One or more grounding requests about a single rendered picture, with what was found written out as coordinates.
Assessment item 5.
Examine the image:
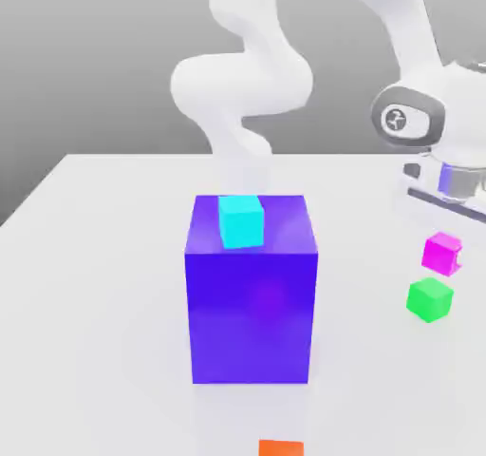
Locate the small cyan cube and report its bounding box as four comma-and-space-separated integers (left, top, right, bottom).
217, 195, 266, 251

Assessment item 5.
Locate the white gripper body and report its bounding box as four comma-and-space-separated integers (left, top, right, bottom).
399, 182, 486, 237

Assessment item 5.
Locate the small green cube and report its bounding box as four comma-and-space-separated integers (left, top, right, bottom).
405, 276, 455, 325

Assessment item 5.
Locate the large purple box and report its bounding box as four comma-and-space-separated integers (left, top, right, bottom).
183, 194, 319, 386

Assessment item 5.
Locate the small magenta cube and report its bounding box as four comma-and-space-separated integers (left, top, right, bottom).
421, 231, 463, 277

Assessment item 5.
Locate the small orange cube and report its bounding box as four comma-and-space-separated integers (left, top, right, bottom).
258, 439, 306, 456

